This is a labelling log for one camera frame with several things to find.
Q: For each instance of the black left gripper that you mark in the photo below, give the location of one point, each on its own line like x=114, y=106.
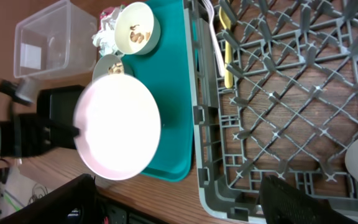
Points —
x=29, y=135

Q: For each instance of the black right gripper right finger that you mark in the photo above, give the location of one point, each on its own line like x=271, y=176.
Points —
x=281, y=203

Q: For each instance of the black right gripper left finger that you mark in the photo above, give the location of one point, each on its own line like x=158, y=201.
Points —
x=57, y=205

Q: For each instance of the white round plate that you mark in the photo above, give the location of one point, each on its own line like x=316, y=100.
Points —
x=120, y=126

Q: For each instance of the white plastic fork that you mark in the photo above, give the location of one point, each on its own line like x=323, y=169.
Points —
x=219, y=58

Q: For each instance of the yellow plastic utensil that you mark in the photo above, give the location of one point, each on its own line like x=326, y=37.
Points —
x=228, y=76

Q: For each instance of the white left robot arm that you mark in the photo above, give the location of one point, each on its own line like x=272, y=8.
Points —
x=30, y=135

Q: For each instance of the grey dishwasher rack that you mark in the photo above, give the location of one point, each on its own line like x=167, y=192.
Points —
x=293, y=109

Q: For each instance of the black plastic bin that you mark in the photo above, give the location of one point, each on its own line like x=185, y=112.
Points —
x=58, y=104

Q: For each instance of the grey bowl with peanuts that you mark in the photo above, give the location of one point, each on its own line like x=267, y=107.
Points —
x=111, y=65

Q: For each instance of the clear plastic bin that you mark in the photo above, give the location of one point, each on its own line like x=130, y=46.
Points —
x=55, y=42

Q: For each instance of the crumpled white napkin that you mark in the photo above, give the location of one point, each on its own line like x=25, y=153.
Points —
x=104, y=38

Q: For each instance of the teal plastic tray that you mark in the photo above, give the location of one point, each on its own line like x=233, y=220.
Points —
x=164, y=71

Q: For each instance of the cream bowl with peanuts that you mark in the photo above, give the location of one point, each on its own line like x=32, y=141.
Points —
x=137, y=30

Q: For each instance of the red snack wrapper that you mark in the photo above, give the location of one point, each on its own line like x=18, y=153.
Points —
x=111, y=10

